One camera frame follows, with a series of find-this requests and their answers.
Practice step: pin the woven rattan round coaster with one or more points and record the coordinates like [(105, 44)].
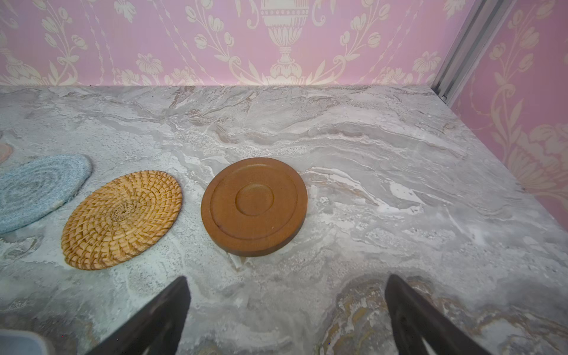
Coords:
[(121, 220)]

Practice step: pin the lavender silicone tray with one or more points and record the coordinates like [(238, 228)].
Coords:
[(24, 342)]

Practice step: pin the aluminium frame post right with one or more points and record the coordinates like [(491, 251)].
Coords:
[(476, 34)]

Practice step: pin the brown wooden round coaster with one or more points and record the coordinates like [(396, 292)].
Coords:
[(254, 207)]

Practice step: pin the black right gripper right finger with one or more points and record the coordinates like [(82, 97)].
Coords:
[(417, 325)]

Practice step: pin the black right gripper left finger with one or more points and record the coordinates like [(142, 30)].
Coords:
[(156, 328)]

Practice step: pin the pink flower silicone coaster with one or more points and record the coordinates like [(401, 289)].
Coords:
[(5, 152)]

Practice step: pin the blue woven round coaster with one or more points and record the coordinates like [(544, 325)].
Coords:
[(35, 189)]

